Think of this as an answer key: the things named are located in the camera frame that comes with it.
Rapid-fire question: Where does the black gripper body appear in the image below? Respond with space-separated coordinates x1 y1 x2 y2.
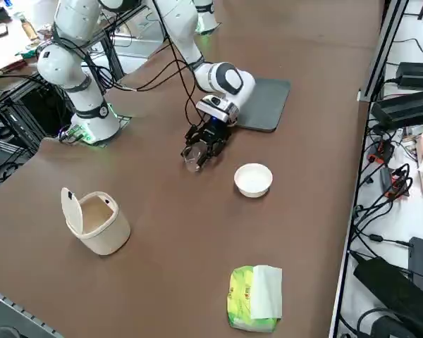
196 118 233 142

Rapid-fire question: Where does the clear glass measuring cup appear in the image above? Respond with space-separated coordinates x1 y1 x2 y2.
181 146 206 174

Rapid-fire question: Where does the white bowl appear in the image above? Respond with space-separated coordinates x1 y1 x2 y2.
233 162 274 198

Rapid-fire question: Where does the dark grey tray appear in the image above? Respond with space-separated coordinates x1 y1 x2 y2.
228 77 292 134

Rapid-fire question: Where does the cream trash can with lid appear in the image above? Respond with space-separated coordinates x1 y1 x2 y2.
60 186 131 256

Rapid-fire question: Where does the green tissue pack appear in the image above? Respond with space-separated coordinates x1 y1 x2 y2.
226 264 283 332

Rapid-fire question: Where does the long black box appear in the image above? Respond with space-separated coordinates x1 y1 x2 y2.
370 89 423 130

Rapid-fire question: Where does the amber bottle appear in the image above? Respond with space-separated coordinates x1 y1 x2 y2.
20 12 39 42

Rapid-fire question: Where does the black power brick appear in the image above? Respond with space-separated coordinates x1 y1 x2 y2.
396 62 423 89

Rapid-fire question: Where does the large black power adapter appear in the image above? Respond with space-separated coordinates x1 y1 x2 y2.
354 256 423 332

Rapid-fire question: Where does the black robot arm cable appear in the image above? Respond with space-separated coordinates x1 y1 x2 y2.
52 20 212 127

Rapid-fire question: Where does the aluminium frame rail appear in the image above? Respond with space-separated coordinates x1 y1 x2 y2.
357 0 410 103

